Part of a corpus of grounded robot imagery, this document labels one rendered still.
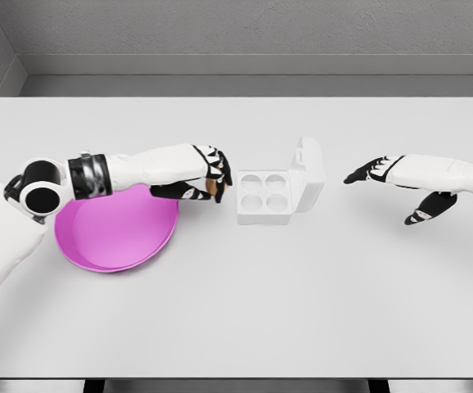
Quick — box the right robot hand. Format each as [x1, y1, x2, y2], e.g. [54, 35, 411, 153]
[343, 153, 459, 226]

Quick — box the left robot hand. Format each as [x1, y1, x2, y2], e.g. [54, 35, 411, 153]
[149, 142, 233, 205]

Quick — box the white egg box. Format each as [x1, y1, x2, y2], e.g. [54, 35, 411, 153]
[236, 135, 327, 227]

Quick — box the pink round plate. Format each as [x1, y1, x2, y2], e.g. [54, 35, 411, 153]
[53, 182, 180, 273]

